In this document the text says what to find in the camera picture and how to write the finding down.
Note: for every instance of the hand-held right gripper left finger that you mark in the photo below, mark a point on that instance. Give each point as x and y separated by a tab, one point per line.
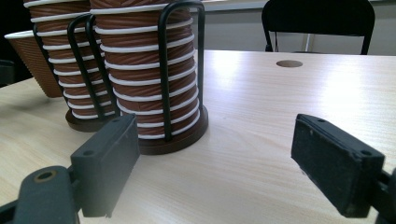
106	161

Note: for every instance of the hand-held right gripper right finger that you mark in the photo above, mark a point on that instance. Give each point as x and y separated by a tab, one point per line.
336	168

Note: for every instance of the stack of brown paper cups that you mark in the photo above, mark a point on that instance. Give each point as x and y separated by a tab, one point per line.
140	71
59	53

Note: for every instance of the single brown ribbed cup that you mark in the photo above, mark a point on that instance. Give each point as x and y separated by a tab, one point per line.
34	62

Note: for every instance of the dark round table grommet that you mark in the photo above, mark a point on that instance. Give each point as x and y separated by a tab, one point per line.
289	63

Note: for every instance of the black folding chair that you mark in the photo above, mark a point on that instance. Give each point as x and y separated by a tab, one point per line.
317	15

